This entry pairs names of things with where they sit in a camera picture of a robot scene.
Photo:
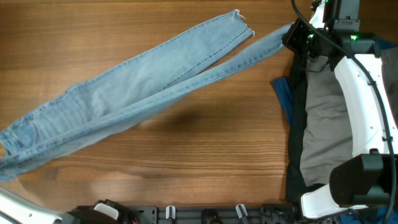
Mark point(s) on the light blue denim jeans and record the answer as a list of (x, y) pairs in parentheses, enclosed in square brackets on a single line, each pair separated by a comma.
[(132, 92)]

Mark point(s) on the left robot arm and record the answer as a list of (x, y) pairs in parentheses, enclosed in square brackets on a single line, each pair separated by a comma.
[(16, 209)]

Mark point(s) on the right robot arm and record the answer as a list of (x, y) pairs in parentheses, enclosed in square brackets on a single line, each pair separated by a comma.
[(369, 178)]

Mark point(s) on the dark blue garment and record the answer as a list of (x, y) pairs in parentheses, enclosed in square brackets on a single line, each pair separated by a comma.
[(285, 96)]

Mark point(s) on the black garment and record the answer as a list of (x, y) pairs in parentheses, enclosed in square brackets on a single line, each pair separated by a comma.
[(295, 185)]

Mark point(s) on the grey shorts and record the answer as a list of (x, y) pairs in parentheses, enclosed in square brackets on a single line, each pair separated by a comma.
[(327, 139)]

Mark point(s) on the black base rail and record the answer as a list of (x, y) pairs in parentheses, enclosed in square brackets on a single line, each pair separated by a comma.
[(238, 214)]

